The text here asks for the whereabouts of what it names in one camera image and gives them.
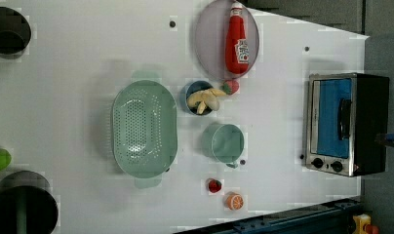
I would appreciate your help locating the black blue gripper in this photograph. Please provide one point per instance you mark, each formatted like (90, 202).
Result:
(385, 139)

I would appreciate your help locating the silver black toaster oven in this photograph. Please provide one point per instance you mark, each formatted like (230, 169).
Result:
(345, 114)

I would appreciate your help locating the yellow red emergency button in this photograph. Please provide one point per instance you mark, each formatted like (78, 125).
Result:
(363, 225)

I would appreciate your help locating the green mug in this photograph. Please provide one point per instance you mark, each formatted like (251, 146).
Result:
(223, 142)

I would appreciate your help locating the toy orange half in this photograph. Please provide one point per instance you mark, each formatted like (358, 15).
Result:
(234, 201)

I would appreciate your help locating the red ketchup bottle toy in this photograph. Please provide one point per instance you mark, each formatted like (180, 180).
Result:
(236, 46)

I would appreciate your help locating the red toy strawberry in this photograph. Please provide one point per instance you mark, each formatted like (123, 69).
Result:
(214, 185)

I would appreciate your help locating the peeled toy banana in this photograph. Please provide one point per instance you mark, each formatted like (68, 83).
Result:
(202, 100)

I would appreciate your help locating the blue bowl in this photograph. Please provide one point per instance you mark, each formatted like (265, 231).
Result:
(188, 90)

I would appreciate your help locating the grey round plate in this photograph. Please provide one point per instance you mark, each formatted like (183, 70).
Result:
(210, 38)

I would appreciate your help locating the green plastic colander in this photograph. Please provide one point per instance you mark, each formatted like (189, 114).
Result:
(144, 129)

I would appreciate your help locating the black round base lower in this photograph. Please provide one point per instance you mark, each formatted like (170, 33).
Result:
(27, 205)

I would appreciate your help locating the black round base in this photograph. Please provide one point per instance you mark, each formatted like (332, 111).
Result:
(15, 31)
(27, 205)

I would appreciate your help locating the black round base upper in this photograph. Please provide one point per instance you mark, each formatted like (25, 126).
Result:
(15, 31)

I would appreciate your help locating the blue metal table frame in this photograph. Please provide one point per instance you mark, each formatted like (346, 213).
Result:
(328, 218)

